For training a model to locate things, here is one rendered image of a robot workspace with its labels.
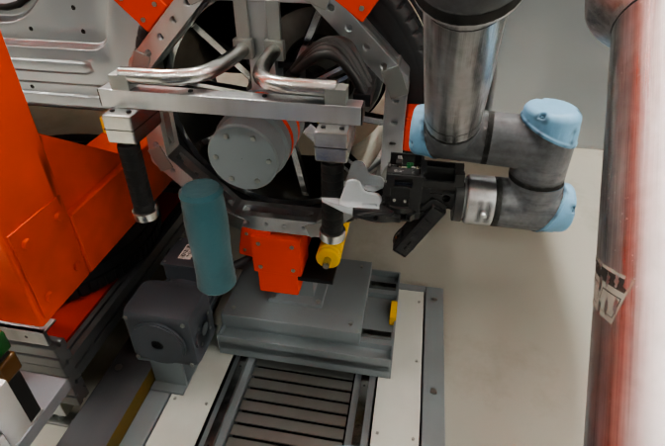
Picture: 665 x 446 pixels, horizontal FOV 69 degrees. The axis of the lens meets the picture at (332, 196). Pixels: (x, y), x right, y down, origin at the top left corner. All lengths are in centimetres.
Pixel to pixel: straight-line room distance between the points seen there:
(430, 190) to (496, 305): 114
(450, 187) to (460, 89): 23
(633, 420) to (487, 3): 28
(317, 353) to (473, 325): 59
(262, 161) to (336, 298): 70
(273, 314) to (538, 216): 88
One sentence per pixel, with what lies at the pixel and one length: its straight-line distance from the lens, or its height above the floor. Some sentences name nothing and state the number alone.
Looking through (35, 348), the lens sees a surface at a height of 33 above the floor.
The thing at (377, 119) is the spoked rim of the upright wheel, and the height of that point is 83.
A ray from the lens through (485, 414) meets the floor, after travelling 155.
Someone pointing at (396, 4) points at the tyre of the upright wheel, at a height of 107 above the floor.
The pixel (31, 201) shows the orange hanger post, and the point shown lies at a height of 76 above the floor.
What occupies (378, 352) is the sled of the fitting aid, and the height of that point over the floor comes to 15.
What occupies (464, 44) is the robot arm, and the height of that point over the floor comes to 114.
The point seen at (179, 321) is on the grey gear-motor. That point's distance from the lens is 122.
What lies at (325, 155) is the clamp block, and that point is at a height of 91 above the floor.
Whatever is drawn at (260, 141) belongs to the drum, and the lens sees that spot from 83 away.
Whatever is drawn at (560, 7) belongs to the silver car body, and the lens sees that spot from 111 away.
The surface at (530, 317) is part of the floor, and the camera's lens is 184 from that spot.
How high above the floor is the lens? 126
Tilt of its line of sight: 33 degrees down
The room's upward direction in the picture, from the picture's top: straight up
